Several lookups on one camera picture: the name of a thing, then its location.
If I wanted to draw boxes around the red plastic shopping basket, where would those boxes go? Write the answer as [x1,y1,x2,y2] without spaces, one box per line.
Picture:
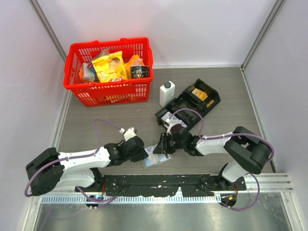
[64,37,154,107]

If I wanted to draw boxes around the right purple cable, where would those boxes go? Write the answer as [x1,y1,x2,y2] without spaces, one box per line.
[165,108,275,211]

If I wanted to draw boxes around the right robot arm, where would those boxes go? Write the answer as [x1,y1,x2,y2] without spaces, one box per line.
[153,124,274,190]

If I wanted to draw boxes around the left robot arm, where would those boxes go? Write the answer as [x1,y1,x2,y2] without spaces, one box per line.
[24,136,148,197]

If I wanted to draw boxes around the white patterned credit card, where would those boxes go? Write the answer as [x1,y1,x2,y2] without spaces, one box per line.
[145,145,159,162]

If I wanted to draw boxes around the grey leather card holder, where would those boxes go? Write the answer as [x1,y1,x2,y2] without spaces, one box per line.
[142,145,173,168]

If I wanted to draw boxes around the black labelled jar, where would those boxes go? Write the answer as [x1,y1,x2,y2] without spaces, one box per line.
[130,65,150,79]

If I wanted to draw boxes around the white card boxes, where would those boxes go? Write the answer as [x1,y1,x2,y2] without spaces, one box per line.
[161,112,187,129]

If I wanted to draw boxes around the white slotted cable duct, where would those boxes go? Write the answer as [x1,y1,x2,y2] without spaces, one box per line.
[41,194,221,204]

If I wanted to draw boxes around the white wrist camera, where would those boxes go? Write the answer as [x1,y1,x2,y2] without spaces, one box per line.
[119,127,137,141]
[166,116,179,134]

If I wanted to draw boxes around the white bottle grey cap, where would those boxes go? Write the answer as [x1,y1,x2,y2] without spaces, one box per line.
[159,81,175,107]

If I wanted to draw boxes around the grey green snack packet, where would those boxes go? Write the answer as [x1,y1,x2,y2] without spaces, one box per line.
[79,63,96,83]

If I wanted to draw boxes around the purple cable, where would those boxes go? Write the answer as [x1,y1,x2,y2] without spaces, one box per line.
[25,118,126,210]
[165,108,275,211]

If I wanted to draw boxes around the black compartment organizer tray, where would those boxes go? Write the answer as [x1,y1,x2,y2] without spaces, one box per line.
[155,78,220,130]

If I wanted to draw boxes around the orange snack bag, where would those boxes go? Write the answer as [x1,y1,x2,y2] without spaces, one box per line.
[124,54,144,79]

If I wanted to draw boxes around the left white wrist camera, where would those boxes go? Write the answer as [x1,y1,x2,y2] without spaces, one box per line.
[119,127,137,141]

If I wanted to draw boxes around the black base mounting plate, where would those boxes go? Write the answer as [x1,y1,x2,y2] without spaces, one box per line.
[81,174,246,197]

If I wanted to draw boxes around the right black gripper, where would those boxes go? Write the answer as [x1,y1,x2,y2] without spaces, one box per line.
[154,132,186,154]

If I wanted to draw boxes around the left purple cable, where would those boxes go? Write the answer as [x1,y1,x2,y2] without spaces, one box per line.
[25,118,126,210]

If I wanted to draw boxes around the yellow chips bag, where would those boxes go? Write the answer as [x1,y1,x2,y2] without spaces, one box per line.
[92,51,128,83]

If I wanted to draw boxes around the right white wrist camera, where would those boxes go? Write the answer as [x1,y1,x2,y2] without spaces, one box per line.
[166,116,179,134]

